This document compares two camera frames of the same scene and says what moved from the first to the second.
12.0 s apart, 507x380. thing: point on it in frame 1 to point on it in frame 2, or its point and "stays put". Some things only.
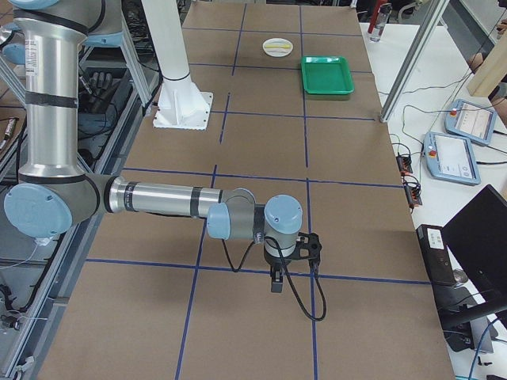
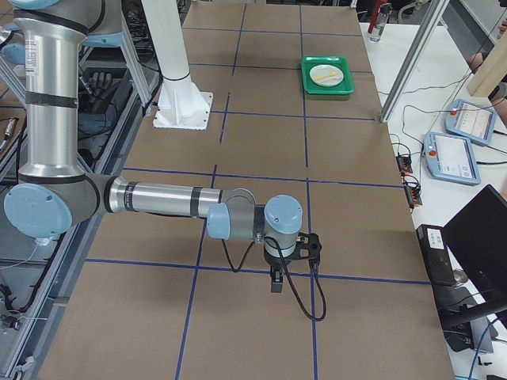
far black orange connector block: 405,164 stays put
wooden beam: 491,70 stays put
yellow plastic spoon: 285,46 to 332,74
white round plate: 277,52 to 326,75
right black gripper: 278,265 stays put
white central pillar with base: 181,104 stays put
